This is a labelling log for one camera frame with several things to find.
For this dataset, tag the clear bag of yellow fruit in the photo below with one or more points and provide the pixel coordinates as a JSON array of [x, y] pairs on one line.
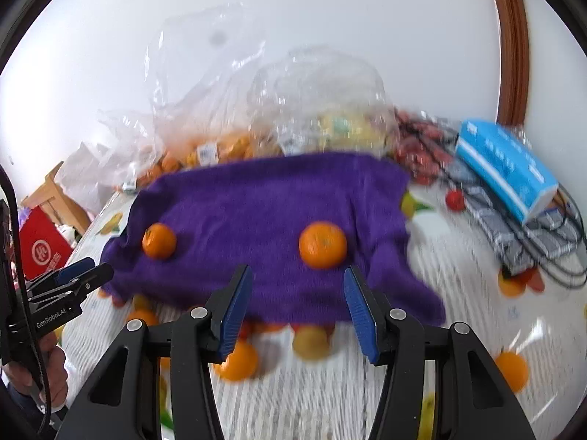
[[321, 101]]

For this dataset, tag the red box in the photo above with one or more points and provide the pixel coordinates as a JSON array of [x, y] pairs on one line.
[[43, 250]]

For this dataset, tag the wooden chair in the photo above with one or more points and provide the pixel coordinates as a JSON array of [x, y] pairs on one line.
[[55, 197]]

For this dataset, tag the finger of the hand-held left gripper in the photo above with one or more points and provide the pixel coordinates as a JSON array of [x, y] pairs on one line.
[[94, 276], [75, 269]]

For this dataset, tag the brown wooden door frame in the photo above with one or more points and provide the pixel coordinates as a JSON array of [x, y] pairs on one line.
[[511, 55]]

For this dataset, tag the small red fruit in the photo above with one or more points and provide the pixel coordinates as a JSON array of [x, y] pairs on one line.
[[455, 200]]

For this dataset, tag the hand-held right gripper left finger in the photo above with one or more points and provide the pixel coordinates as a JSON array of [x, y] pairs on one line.
[[235, 316]]

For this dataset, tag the orange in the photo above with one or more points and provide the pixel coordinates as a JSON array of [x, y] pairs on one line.
[[241, 365], [323, 244], [158, 240], [512, 370]]

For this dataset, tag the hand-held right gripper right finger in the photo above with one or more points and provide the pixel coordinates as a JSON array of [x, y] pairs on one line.
[[362, 316]]

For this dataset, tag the pile of red fruits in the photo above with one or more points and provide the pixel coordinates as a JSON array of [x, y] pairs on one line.
[[417, 146]]

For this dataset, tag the yellow-green round fruit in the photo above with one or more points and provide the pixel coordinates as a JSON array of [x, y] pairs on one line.
[[312, 346]]

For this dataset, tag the grey striped pouch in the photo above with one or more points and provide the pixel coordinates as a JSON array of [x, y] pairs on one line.
[[495, 224]]

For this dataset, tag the clear bag of small oranges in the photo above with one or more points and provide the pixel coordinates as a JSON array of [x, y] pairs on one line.
[[133, 146]]

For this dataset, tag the white plastic bag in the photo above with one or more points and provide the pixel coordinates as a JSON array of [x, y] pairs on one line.
[[87, 174]]

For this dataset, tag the purple towel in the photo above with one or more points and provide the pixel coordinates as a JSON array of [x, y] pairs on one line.
[[257, 201]]

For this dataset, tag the person's left hand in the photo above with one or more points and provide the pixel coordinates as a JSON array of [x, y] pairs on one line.
[[55, 366]]

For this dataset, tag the blue tissue pack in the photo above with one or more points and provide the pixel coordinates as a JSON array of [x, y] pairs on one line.
[[500, 165]]

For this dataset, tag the fruit-print white tablecloth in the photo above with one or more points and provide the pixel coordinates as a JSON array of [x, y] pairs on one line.
[[321, 398]]

